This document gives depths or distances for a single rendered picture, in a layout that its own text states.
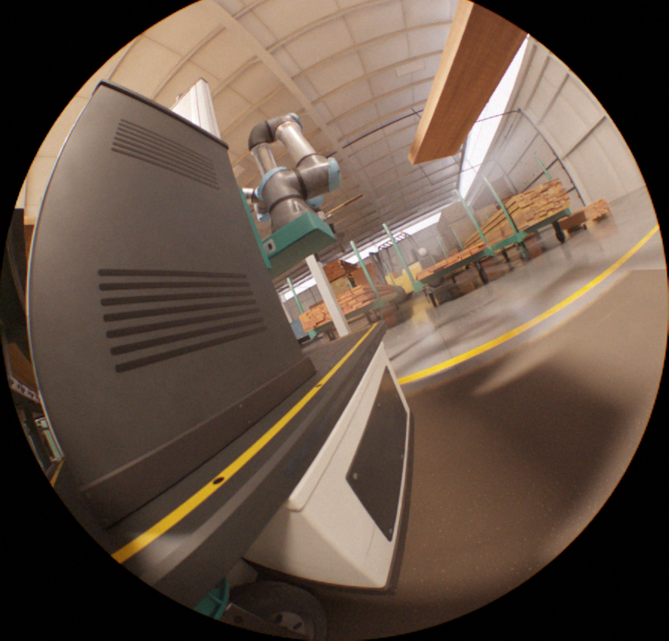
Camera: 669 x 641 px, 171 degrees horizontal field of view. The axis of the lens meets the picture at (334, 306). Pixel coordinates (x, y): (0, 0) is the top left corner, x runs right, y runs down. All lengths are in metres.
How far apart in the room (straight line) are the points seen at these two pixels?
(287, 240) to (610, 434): 0.84
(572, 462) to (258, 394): 0.50
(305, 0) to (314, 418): 7.14
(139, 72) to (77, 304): 6.72
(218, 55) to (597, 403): 7.23
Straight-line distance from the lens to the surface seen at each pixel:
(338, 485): 0.22
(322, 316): 2.86
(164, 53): 6.72
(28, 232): 0.74
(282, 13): 6.96
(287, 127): 1.02
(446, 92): 0.84
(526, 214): 3.12
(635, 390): 0.62
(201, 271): 0.27
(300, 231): 0.58
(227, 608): 0.25
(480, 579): 0.40
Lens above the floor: 0.39
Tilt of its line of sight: 3 degrees up
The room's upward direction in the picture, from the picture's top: 24 degrees counter-clockwise
